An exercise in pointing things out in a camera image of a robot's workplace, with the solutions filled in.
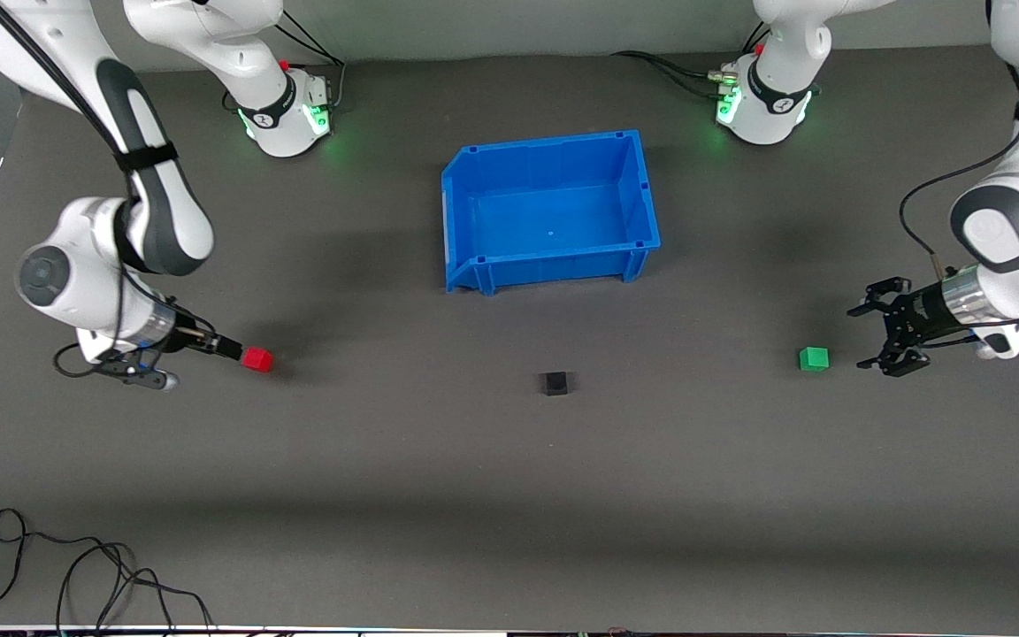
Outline blue plastic storage bin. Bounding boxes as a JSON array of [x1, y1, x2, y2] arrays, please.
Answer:
[[441, 130, 662, 296]]

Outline right arm black wrist cable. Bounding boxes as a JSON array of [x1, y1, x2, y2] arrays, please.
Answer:
[[0, 0, 183, 380]]

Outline thin black loose cable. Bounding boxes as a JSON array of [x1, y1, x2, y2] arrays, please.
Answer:
[[0, 508, 215, 634]]

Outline right arm base black cables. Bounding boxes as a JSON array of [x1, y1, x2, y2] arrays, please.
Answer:
[[222, 13, 348, 112]]

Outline arm base black cables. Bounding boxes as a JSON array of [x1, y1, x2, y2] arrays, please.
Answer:
[[611, 22, 771, 100], [222, 13, 348, 112]]

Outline left arm base black cables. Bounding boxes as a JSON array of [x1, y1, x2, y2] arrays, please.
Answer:
[[611, 22, 771, 100]]

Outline dark grey table mat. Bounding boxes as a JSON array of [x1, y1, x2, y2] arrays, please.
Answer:
[[0, 35, 1019, 631]]

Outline left arm black wrist cable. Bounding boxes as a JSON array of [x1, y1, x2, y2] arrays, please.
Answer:
[[899, 0, 1019, 342]]

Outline arm black wrist cable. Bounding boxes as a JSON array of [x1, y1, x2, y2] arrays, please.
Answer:
[[899, 0, 1019, 342], [0, 0, 183, 380]]

